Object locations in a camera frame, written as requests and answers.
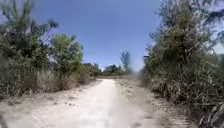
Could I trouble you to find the distant green trees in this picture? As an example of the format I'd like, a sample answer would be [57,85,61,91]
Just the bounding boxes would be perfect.
[101,64,127,77]

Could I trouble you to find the tall thin tree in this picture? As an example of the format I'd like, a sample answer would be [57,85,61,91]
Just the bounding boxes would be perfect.
[120,50,132,75]

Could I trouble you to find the pale sandy dirt path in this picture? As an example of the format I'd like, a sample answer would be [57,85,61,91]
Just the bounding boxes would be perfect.
[0,77,198,128]

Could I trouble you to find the tall dry bushes and trees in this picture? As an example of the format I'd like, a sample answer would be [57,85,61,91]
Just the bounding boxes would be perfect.
[139,0,224,128]

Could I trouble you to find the dense green bushes and trees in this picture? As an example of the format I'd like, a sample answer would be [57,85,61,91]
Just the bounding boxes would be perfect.
[0,0,103,101]

